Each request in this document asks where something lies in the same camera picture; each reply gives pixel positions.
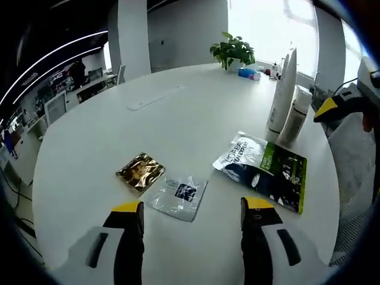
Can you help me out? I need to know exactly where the white table cable cover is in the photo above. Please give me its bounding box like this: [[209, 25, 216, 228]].
[[126, 85, 186, 112]]

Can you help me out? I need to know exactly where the gold foil skincare sachet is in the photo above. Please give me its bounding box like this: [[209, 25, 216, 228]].
[[115, 152, 166, 196]]

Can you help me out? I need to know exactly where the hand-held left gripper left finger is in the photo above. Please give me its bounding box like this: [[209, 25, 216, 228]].
[[66, 201, 145, 285]]

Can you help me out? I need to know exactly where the green black skincare pouch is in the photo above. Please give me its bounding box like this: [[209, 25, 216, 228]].
[[212, 130, 308, 214]]

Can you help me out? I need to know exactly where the silver skincare sachet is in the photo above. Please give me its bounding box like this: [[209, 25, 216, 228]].
[[145, 175, 208, 223]]

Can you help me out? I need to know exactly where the large white skincare tube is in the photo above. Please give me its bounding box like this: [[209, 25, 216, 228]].
[[265, 47, 298, 142]]

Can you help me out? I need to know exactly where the white mesh office chair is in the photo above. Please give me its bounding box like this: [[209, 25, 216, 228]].
[[117, 64, 127, 86], [43, 90, 68, 125]]

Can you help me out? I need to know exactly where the small white skincare bottle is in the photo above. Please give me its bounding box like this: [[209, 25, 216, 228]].
[[278, 84, 313, 146]]

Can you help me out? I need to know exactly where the green potted plant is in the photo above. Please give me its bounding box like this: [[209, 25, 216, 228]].
[[210, 31, 256, 71]]

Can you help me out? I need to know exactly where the blue tissue pack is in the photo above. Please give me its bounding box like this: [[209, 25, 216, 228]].
[[238, 67, 261, 81]]

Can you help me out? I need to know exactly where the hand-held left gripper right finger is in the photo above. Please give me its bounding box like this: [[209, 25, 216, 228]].
[[240, 196, 330, 285]]

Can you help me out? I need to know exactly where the grey mesh office chair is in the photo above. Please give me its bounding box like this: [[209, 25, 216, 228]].
[[326, 112, 380, 268]]

